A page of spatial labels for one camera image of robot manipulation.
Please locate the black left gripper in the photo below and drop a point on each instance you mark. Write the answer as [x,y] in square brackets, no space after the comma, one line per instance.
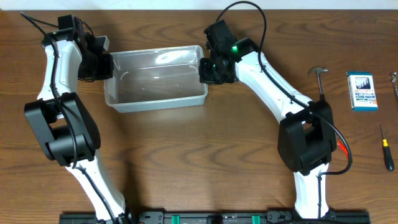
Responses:
[104,66]

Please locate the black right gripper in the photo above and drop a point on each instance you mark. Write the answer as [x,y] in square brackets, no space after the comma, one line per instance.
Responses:
[205,76]

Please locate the clear plastic container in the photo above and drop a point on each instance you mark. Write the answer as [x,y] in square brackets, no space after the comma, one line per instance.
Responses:
[155,79]

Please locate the small claw hammer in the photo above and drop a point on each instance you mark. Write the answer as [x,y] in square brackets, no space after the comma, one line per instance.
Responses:
[318,71]

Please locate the red black pliers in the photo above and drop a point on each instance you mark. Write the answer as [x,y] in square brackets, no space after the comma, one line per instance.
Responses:
[342,147]

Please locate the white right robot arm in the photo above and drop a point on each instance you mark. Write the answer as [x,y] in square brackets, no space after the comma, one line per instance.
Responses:
[305,139]

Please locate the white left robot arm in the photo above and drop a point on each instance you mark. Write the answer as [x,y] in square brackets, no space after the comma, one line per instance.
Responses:
[64,129]

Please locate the blue white screwdriver box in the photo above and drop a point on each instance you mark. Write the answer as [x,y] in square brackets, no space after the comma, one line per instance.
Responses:
[361,91]

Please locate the silver wrench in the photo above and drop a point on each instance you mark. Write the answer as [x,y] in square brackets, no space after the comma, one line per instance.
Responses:
[394,83]

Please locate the black yellow screwdriver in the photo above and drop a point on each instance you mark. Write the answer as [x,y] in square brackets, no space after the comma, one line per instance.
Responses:
[388,160]

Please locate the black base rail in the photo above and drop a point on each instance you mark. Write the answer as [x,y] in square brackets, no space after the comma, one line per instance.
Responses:
[271,216]

